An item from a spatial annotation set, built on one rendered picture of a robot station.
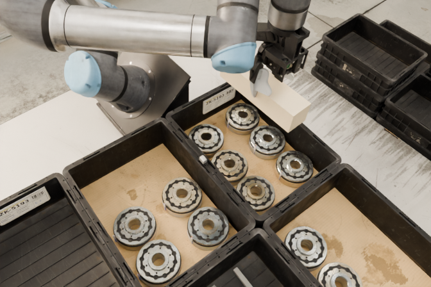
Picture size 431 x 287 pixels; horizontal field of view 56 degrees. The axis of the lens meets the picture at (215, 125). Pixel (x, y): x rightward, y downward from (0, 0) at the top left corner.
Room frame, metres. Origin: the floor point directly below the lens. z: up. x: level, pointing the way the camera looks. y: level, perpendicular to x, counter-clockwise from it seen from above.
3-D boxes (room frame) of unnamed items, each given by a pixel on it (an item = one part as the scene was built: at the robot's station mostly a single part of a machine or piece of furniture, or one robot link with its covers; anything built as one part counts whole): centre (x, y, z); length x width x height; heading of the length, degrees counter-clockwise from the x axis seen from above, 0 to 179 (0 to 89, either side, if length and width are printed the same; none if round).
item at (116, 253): (0.46, 0.13, 0.92); 0.40 x 0.30 x 0.02; 42
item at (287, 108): (0.69, -0.11, 1.08); 0.24 x 0.06 x 0.06; 45
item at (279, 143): (0.71, -0.15, 0.86); 0.10 x 0.10 x 0.01
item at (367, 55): (1.52, -0.71, 0.37); 0.40 x 0.30 x 0.45; 45
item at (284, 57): (0.67, -0.13, 1.23); 0.09 x 0.08 x 0.12; 45
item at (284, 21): (0.68, -0.12, 1.32); 0.08 x 0.08 x 0.05
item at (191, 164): (0.46, 0.13, 0.87); 0.40 x 0.30 x 0.11; 42
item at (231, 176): (0.61, -0.05, 0.86); 0.10 x 0.10 x 0.01
